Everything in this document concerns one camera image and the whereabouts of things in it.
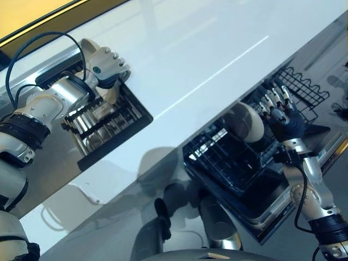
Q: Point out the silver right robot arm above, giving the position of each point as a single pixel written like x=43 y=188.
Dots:
x=312 y=195

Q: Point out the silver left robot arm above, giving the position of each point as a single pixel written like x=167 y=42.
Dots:
x=43 y=108

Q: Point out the silver robot leg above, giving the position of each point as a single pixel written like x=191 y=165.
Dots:
x=221 y=231

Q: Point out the black dish rack in sink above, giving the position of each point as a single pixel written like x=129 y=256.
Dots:
x=108 y=123

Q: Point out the dark dishwasher lower rack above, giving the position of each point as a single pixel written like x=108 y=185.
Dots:
x=217 y=163

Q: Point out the grey robot torso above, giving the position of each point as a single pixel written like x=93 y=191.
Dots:
x=212 y=255

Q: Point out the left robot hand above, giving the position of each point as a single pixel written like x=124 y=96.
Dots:
x=108 y=65

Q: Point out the stainless steel sink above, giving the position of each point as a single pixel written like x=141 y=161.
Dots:
x=54 y=168

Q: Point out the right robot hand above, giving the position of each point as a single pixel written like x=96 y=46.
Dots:
x=291 y=122

